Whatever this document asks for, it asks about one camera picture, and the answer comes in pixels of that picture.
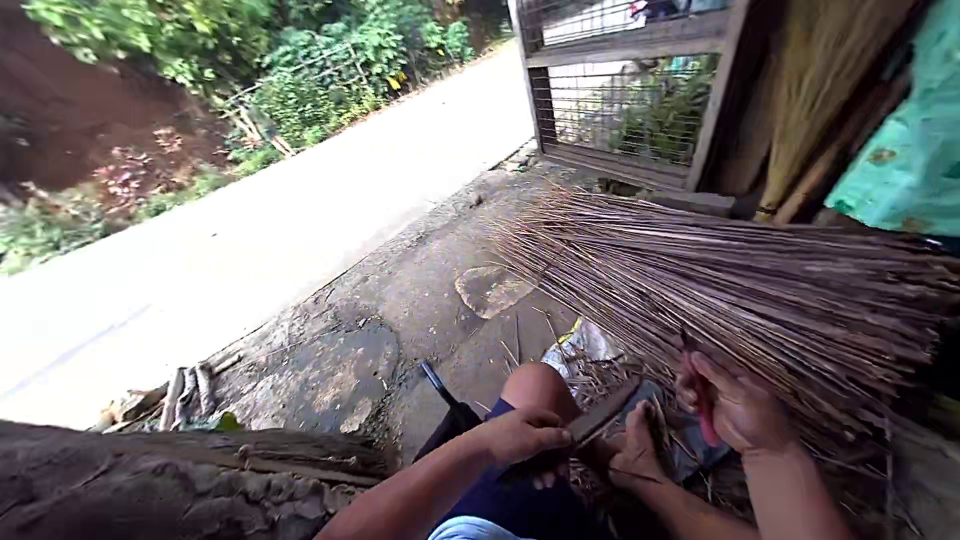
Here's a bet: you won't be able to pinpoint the person's left hand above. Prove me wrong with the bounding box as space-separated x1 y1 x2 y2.
478 406 575 490

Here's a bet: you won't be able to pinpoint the person's right hand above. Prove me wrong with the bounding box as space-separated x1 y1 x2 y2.
675 349 798 456

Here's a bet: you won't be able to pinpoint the red-handled cutting tool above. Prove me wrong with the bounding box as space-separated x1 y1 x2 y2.
679 328 722 448

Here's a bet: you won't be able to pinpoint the grey-brown blade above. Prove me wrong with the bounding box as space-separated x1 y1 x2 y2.
568 376 643 451

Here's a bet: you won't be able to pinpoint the person's right forearm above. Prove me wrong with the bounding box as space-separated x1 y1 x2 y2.
741 435 856 540

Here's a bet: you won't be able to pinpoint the person's left forearm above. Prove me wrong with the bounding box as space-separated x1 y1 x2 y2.
313 427 498 540

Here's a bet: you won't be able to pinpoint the person's legs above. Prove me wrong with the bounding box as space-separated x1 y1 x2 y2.
435 361 762 540

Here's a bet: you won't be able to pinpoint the heap of stick scraps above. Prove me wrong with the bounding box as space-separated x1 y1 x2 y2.
564 352 661 410

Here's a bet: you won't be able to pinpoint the blue-grey slipper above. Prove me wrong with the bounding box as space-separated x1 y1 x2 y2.
626 378 732 483

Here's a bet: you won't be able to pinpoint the pile of brown sticks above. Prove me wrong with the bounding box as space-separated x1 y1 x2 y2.
487 183 960 455

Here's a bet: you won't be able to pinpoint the white plastic sack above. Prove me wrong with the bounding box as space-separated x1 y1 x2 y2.
540 316 625 399

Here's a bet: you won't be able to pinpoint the concrete block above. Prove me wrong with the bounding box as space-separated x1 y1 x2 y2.
646 189 737 219

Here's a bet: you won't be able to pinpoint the brown wooden pole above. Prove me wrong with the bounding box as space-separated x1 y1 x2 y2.
772 67 912 226

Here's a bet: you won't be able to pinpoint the green tarpaulin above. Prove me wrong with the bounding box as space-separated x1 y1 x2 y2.
824 0 960 239

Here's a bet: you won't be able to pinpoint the tan fibre broom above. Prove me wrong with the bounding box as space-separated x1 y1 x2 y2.
753 0 921 223

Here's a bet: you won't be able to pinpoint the stack of short firewood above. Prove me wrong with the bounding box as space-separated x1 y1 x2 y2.
97 352 243 435

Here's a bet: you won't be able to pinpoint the rough brown log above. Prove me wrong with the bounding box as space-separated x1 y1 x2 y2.
0 420 387 540

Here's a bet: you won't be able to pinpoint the bamboo fence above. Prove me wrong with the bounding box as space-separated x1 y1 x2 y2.
213 41 370 159

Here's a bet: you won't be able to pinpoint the green bushes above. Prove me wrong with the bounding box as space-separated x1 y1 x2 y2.
22 0 477 177

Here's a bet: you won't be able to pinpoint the red-leaved plant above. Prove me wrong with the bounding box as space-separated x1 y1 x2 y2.
91 126 185 207

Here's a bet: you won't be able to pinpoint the wooden gate with wire mesh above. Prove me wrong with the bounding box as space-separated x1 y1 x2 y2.
507 0 753 192

